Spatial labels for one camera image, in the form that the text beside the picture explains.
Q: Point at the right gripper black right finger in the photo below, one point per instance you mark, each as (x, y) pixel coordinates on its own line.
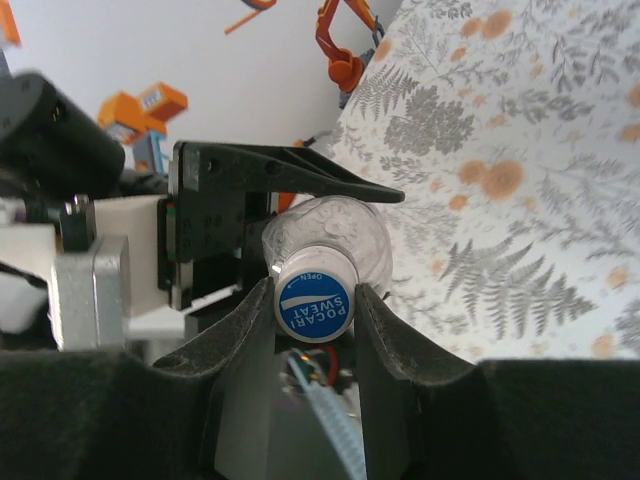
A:
(410, 415)

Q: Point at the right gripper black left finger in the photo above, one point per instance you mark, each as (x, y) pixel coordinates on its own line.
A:
(235, 400)

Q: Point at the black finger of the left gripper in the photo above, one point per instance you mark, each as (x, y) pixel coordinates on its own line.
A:
(300, 170)

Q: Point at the blue Pocari Sweat cap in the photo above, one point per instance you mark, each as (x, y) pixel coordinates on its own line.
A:
(314, 306)

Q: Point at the clear unlabelled plastic bottle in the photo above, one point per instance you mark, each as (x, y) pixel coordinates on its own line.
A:
(340, 225)

